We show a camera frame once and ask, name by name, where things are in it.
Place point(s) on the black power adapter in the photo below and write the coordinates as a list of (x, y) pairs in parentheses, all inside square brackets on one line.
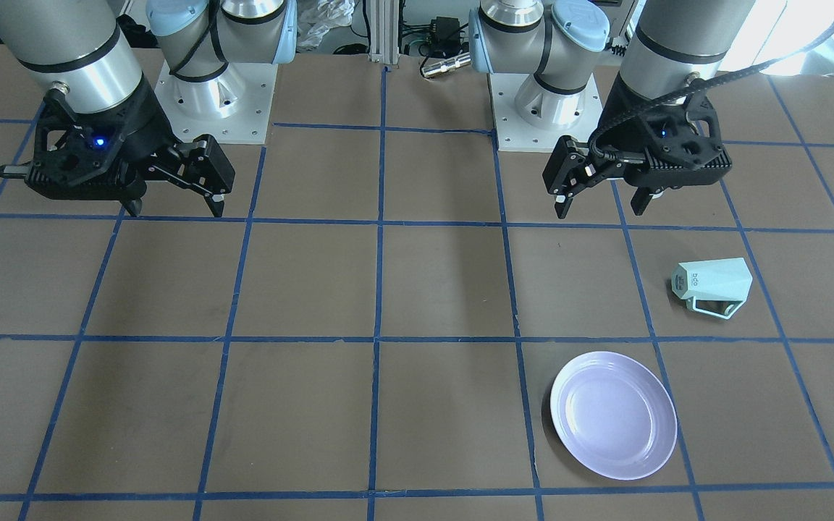
[(444, 32)]

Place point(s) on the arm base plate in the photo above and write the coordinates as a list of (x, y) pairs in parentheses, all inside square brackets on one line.
[(529, 118), (234, 107)]

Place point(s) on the light green faceted cup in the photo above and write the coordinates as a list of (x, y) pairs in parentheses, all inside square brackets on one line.
[(717, 288)]

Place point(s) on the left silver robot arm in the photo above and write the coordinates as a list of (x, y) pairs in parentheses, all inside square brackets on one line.
[(677, 48)]

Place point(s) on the aluminium frame post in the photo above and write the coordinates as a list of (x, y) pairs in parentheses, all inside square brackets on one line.
[(384, 18)]

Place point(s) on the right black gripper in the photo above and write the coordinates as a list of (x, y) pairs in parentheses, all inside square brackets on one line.
[(146, 129)]

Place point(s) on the lavender plate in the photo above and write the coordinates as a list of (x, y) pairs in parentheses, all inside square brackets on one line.
[(613, 415)]

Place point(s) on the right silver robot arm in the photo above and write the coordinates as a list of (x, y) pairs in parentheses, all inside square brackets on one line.
[(81, 44)]

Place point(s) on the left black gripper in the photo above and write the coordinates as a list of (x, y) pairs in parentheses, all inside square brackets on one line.
[(628, 124)]

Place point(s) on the silver cylindrical connector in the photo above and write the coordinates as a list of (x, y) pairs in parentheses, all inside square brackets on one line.
[(448, 65)]

